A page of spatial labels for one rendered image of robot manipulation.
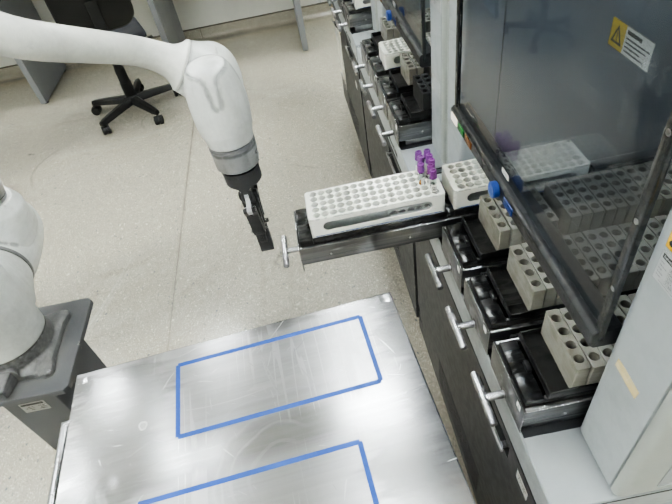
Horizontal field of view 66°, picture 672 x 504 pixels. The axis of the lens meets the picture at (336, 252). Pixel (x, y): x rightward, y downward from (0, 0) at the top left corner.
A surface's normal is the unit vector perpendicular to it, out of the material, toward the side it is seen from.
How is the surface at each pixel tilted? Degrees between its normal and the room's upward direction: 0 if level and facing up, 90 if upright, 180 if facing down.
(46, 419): 90
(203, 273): 0
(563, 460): 0
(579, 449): 0
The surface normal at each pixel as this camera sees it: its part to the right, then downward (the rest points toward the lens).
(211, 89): 0.18, 0.49
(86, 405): -0.14, -0.70
